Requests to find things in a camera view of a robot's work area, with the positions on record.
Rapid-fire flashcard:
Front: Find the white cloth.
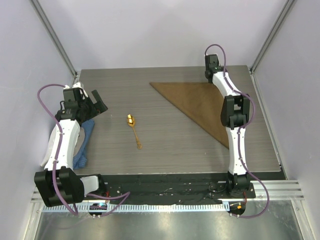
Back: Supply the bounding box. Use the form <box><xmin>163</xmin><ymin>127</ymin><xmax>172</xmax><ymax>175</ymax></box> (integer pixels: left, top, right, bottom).
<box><xmin>40</xmin><ymin>117</ymin><xmax>86</xmax><ymax>168</ymax></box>

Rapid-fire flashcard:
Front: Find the right aluminium frame post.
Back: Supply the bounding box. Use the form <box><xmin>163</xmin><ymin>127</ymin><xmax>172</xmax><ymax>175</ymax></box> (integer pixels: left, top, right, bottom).
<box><xmin>249</xmin><ymin>0</ymin><xmax>297</xmax><ymax>74</ymax></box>

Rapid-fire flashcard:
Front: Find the slotted cable duct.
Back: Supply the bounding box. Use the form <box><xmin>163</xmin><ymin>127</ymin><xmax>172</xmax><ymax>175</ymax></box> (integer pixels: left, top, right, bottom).
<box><xmin>74</xmin><ymin>203</ymin><xmax>230</xmax><ymax>213</ymax></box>

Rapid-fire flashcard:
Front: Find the aluminium front rail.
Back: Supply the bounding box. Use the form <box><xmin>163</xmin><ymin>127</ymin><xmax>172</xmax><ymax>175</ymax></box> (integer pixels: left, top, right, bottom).
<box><xmin>31</xmin><ymin>179</ymin><xmax>306</xmax><ymax>203</ymax></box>

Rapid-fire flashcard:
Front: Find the brown cloth napkin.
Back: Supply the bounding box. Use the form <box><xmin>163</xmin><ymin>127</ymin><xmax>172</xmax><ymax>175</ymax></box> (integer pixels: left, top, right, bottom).
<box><xmin>150</xmin><ymin>82</ymin><xmax>229</xmax><ymax>149</ymax></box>

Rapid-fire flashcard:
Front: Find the left aluminium frame post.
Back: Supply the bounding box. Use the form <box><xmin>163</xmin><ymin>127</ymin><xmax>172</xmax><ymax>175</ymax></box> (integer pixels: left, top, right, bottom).
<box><xmin>29</xmin><ymin>0</ymin><xmax>78</xmax><ymax>79</ymax></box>

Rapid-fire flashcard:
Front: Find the gold spoon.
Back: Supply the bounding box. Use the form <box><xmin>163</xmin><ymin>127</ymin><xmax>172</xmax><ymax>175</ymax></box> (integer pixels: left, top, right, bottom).
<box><xmin>126</xmin><ymin>114</ymin><xmax>143</xmax><ymax>150</ymax></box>

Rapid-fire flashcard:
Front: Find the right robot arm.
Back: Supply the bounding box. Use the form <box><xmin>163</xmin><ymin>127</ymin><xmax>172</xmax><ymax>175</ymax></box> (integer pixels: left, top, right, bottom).
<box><xmin>204</xmin><ymin>54</ymin><xmax>251</xmax><ymax>198</ymax></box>

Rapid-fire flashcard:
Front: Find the aluminium frame post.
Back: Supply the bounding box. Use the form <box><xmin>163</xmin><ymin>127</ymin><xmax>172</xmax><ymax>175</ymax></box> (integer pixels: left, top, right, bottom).
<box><xmin>29</xmin><ymin>0</ymin><xmax>78</xmax><ymax>79</ymax></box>
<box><xmin>249</xmin><ymin>0</ymin><xmax>297</xmax><ymax>74</ymax></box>

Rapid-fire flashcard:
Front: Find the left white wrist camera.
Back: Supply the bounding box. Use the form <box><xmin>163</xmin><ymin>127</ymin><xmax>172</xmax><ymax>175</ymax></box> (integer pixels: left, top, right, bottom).
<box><xmin>63</xmin><ymin>81</ymin><xmax>88</xmax><ymax>97</ymax></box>

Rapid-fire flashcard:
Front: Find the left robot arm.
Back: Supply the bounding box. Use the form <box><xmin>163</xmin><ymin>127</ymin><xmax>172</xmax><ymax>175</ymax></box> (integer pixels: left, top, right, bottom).
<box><xmin>34</xmin><ymin>82</ymin><xmax>108</xmax><ymax>207</ymax></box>

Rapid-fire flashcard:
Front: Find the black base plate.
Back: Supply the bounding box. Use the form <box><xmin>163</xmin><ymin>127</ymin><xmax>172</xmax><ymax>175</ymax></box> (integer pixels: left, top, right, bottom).
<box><xmin>102</xmin><ymin>173</ymin><xmax>256</xmax><ymax>206</ymax></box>

